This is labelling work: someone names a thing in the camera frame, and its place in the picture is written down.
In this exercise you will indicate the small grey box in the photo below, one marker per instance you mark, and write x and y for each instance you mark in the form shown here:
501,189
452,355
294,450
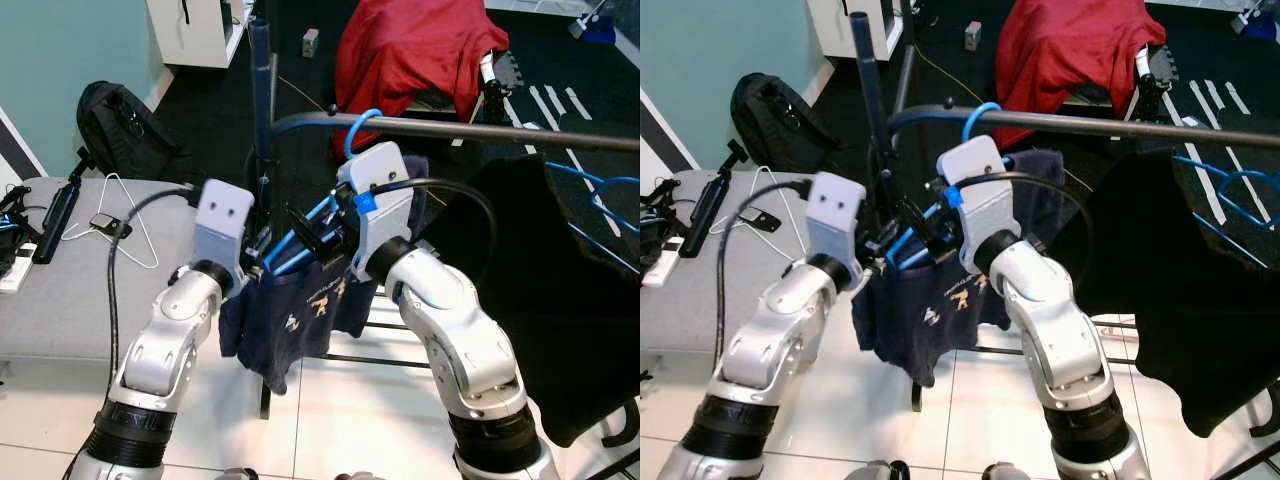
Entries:
972,36
310,43

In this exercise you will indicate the black backpack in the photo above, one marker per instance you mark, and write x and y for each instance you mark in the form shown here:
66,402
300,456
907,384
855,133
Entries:
780,125
125,130

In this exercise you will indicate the blue clothes hanger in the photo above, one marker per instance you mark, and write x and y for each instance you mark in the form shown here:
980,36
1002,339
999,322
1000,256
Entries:
905,245
580,178
290,250
1200,170

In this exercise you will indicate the black garment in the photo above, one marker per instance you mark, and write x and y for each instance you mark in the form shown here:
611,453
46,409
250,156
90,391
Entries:
1180,320
540,300

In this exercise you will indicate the black tripod stick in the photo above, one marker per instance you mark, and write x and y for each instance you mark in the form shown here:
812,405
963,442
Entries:
58,215
712,205

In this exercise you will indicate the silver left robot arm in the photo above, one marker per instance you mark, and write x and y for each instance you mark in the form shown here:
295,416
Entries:
760,350
150,360

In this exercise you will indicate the red cloth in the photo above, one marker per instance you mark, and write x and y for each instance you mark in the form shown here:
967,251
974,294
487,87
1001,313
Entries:
410,50
1070,50

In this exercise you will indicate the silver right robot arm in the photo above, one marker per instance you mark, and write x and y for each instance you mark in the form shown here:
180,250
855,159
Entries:
460,340
1060,340

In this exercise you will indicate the light grey right wrist camera mount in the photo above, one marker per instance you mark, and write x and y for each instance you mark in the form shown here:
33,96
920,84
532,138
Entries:
385,190
985,185

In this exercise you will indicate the white cabinet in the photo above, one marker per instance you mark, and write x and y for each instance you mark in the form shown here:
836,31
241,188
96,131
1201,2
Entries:
195,35
850,30

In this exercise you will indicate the grey upholstered ottoman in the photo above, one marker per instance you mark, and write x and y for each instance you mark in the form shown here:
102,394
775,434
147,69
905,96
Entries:
60,300
690,300

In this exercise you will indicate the light grey left wrist camera mount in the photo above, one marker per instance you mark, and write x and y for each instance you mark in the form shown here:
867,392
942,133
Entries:
222,215
835,210

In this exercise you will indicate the black and white gadget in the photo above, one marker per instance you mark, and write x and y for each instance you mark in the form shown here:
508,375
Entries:
1150,75
495,80

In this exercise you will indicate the black metal clothes rack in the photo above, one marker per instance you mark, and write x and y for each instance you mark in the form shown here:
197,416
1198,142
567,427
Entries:
1100,122
480,131

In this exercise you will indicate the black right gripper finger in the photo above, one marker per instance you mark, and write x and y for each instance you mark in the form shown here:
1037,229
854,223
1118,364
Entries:
318,247
916,243
308,217
908,211

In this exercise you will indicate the small black device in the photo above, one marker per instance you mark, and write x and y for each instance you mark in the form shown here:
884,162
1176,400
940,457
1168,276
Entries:
105,222
760,217

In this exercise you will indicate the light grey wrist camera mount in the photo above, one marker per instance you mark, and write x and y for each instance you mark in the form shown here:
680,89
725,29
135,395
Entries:
835,210
385,190
985,185
222,215

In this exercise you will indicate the white power strip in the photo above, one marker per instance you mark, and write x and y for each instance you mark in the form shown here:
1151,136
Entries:
15,272
662,265

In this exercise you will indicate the navy blue garment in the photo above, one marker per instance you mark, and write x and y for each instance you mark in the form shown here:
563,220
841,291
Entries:
920,320
300,320

